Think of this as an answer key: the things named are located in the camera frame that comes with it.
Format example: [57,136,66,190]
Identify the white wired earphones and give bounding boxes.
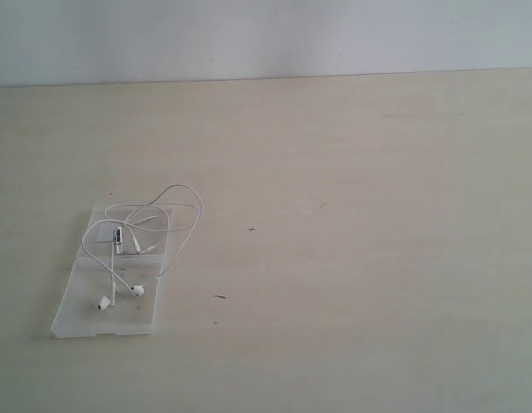
[80,183,204,311]

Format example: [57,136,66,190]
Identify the clear plastic hinged case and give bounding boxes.
[51,204,174,338]

